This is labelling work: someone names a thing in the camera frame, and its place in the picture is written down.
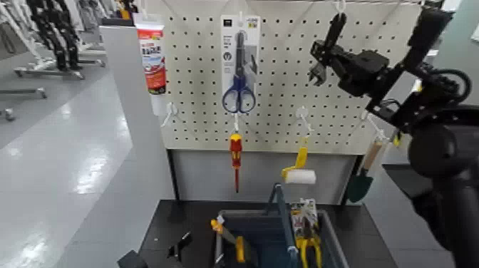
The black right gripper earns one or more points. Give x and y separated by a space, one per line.
361 73

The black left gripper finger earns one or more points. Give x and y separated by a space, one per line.
180 245
219 260

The black adjustable wrench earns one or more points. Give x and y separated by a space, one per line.
337 28

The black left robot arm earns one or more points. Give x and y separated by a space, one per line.
131 261

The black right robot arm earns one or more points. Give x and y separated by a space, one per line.
441 149

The grey plastic crate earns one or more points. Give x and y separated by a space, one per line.
262 232

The white pegboard hook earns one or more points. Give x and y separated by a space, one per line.
302 114
340 5
374 125
236 121
240 18
170 111

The white perforated pegboard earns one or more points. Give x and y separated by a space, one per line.
284 112

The yellow pliers in package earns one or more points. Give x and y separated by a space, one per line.
305 224

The blue scissors on card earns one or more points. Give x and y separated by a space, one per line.
239 90

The grey panel under pegboard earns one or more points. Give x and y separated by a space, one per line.
262 176

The grey partition panel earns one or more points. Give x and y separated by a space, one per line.
134 149

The red yellow screwdriver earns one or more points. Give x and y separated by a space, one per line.
236 149

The red white sealant tube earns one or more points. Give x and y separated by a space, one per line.
153 56

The black robot on stand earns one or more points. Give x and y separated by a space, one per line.
56 33

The white robot on stand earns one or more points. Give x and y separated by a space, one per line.
18 30

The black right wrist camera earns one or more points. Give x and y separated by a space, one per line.
428 35

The grey wheeled base frame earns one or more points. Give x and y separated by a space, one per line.
48 71
26 92

